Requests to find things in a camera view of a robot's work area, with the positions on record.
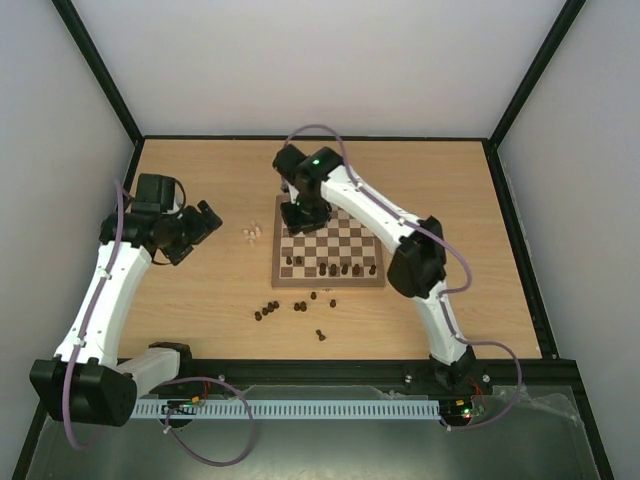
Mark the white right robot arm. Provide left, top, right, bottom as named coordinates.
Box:
left=273, top=144, right=475, bottom=392

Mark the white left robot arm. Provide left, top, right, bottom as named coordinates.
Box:
left=29, top=173, right=223, bottom=426

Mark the wooden chess board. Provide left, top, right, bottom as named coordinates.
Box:
left=271, top=194, right=386, bottom=289

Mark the light chess pieces left pile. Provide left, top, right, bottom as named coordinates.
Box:
left=242, top=219, right=263, bottom=246

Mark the dark chess pieces left cluster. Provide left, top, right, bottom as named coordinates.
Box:
left=254, top=301, right=280, bottom=321

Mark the black enclosure frame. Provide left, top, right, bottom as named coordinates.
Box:
left=9, top=0, right=616, bottom=480

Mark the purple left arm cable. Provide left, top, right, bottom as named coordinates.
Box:
left=63, top=179, right=256, bottom=466

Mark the light blue cable duct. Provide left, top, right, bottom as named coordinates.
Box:
left=131, top=399, right=441, bottom=421

